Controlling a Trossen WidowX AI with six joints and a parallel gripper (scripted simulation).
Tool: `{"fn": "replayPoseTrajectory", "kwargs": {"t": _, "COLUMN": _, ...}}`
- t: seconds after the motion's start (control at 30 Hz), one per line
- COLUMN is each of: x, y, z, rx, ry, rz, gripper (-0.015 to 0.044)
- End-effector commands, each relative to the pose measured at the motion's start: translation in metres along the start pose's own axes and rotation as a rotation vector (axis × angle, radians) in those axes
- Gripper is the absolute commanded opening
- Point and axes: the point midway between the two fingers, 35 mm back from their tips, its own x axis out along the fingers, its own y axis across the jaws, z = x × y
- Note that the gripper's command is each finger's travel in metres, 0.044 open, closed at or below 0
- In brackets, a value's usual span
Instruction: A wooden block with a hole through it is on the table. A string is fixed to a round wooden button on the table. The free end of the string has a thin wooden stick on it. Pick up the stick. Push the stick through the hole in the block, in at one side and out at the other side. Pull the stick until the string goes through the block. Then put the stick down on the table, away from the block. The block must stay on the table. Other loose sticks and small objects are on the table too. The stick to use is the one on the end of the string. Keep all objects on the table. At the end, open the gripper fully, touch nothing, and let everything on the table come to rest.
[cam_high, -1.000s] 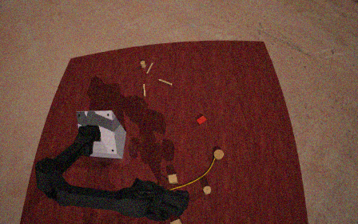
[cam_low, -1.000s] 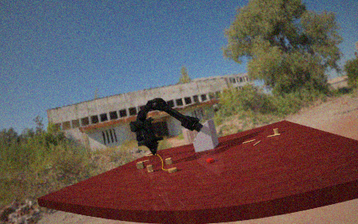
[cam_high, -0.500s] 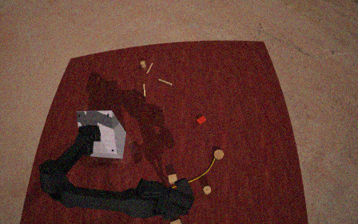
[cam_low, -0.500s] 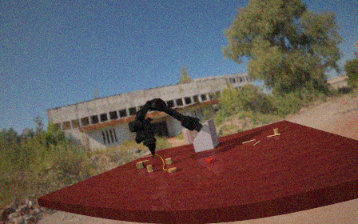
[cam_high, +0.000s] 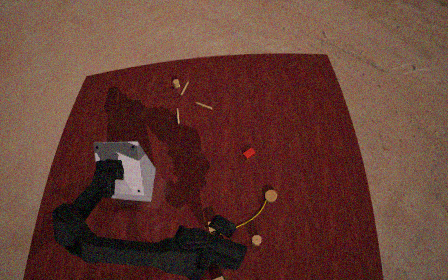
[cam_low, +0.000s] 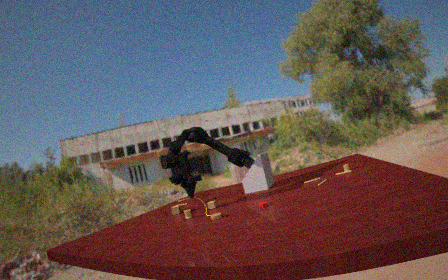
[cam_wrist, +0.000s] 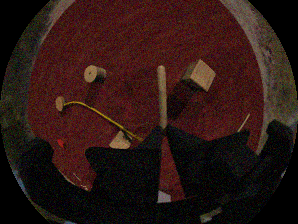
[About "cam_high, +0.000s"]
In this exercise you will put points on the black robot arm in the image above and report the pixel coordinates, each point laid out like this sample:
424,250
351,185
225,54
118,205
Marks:
175,255

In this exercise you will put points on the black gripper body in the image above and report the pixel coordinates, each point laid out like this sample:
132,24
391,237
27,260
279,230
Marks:
223,226

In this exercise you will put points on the small red block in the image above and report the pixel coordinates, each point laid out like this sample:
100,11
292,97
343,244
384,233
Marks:
249,153

